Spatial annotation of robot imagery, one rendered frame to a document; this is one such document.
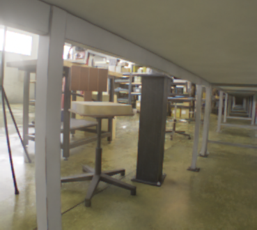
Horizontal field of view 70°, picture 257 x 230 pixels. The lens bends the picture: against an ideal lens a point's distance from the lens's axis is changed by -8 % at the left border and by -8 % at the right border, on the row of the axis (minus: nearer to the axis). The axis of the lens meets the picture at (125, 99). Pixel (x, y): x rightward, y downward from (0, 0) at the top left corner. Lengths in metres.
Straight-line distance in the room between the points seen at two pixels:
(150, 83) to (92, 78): 0.49
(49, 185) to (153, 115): 1.16
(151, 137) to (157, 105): 0.25
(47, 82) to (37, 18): 0.13
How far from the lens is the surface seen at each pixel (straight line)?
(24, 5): 0.41
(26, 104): 2.46
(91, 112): 1.21
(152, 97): 1.51
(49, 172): 0.45
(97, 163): 1.49
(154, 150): 1.56
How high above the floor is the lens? 0.70
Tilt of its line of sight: 2 degrees down
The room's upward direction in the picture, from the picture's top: 3 degrees clockwise
